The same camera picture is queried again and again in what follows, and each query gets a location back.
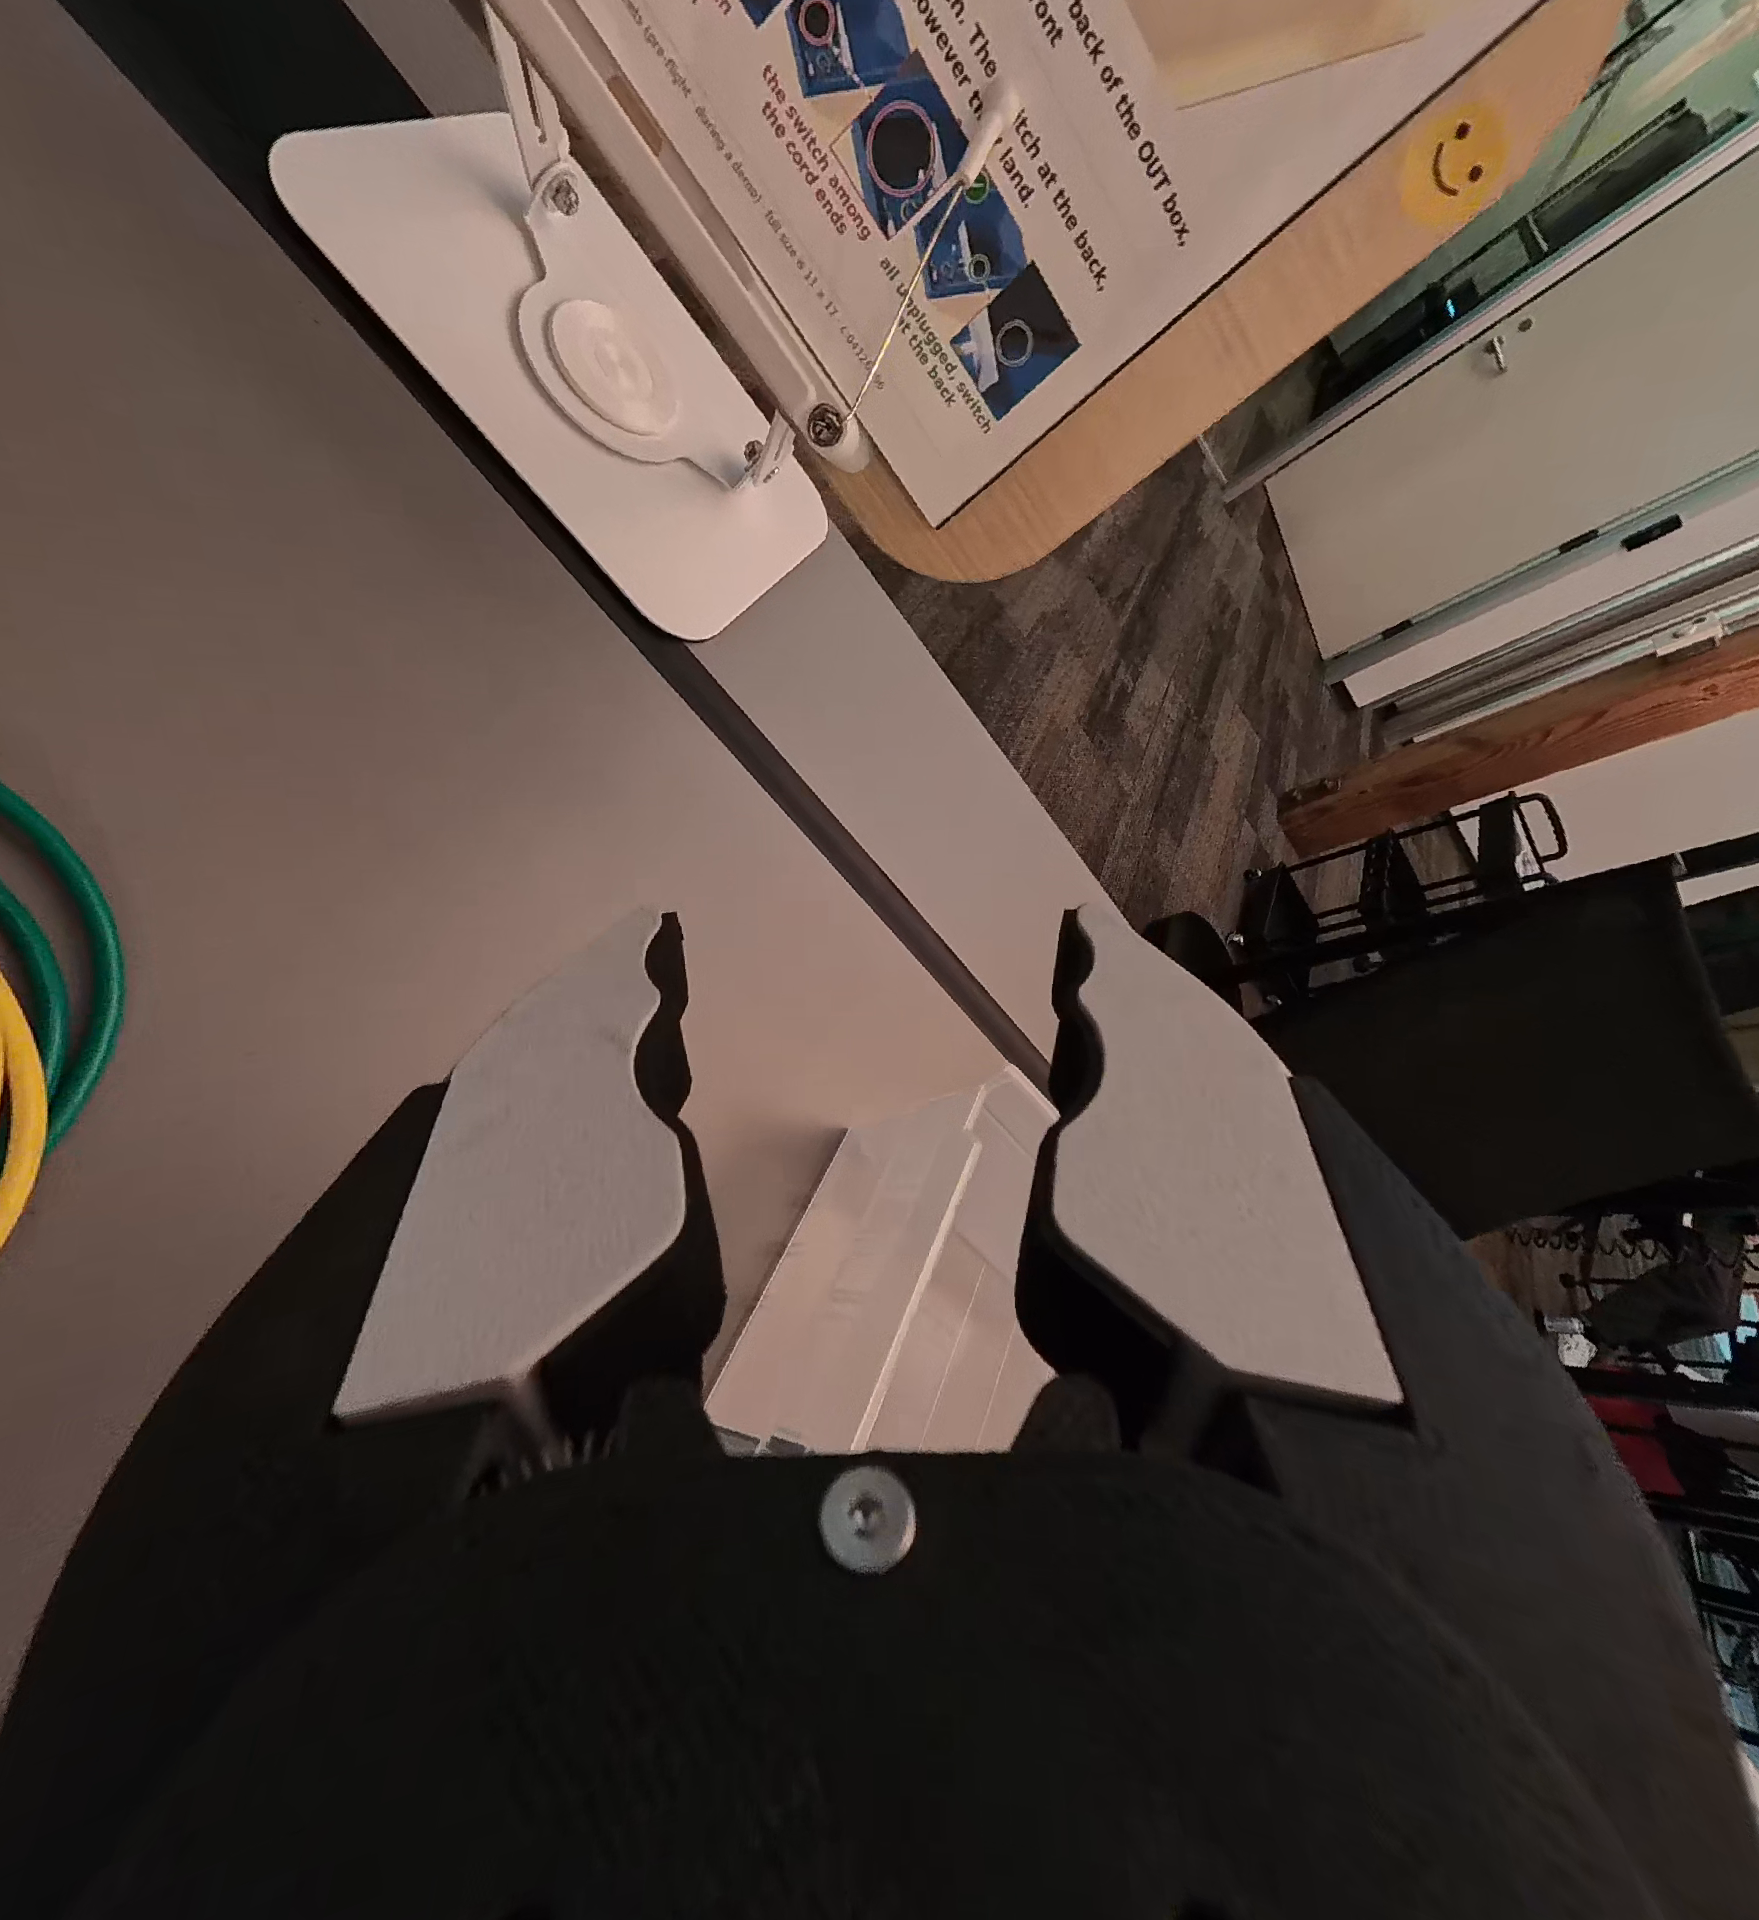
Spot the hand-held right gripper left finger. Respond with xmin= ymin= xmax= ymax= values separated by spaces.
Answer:
xmin=330 ymin=909 xmax=731 ymax=1426

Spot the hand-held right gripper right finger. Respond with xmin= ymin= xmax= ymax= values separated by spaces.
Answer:
xmin=1014 ymin=905 xmax=1425 ymax=1415

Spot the clear plastic bin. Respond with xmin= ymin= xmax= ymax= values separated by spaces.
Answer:
xmin=706 ymin=1069 xmax=1061 ymax=1458

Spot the white stand base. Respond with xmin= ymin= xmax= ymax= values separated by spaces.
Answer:
xmin=268 ymin=0 xmax=869 ymax=644

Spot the printed instruction sheet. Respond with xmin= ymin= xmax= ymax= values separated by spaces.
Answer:
xmin=579 ymin=0 xmax=1556 ymax=531

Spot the yellow smiley sticker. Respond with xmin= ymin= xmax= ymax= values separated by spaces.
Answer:
xmin=1396 ymin=103 xmax=1508 ymax=228

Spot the black wire cart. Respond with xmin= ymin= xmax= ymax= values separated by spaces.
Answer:
xmin=1238 ymin=792 xmax=1568 ymax=1008

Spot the green ethernet cable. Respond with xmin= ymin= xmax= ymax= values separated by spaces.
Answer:
xmin=0 ymin=735 xmax=124 ymax=1284

